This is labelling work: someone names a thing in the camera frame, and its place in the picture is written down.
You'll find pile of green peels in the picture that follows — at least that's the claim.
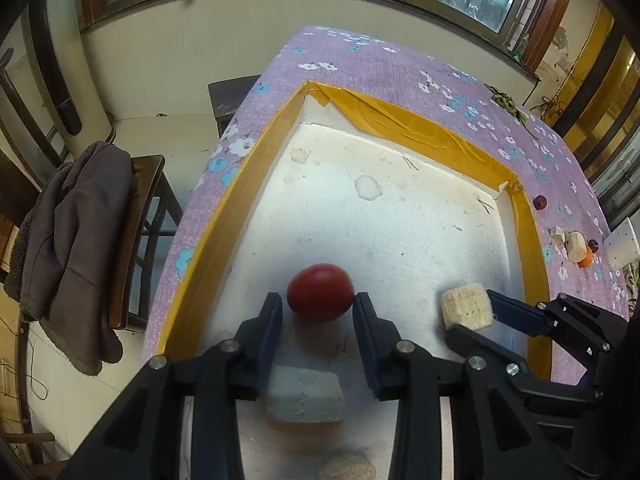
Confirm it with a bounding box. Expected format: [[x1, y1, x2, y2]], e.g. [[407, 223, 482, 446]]
[[484, 84, 531, 126]]

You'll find red tomato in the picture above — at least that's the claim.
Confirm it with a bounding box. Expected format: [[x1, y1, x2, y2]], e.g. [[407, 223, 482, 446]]
[[286, 263, 356, 323]]

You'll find glass panel door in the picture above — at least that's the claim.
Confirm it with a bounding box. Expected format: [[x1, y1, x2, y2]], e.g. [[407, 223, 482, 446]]
[[592, 125, 640, 221]]

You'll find grey jacket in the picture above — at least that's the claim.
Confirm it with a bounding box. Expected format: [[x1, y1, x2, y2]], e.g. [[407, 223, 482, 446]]
[[4, 141, 133, 376]]

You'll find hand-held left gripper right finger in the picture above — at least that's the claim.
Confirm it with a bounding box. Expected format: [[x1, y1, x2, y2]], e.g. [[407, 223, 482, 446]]
[[351, 291, 571, 480]]

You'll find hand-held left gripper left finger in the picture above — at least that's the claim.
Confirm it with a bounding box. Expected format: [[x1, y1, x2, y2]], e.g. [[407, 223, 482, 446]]
[[75, 292, 283, 480]]

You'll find foam box with yellow tape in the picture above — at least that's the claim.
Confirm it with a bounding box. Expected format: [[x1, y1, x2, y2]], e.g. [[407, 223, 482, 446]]
[[155, 80, 553, 480]]

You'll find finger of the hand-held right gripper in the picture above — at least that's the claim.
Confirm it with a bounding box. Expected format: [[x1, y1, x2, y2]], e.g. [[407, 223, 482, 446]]
[[486, 289, 628, 356], [445, 324, 608, 413]]

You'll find wooden chair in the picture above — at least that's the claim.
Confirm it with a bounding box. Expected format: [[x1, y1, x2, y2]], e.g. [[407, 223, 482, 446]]
[[107, 154, 183, 331]]

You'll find cream floor standing air conditioner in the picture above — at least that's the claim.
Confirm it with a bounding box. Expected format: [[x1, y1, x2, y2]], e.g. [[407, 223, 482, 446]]
[[20, 0, 118, 161]]

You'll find dark wooden stool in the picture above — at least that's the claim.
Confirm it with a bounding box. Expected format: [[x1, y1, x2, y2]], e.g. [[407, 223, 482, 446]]
[[207, 75, 263, 138]]

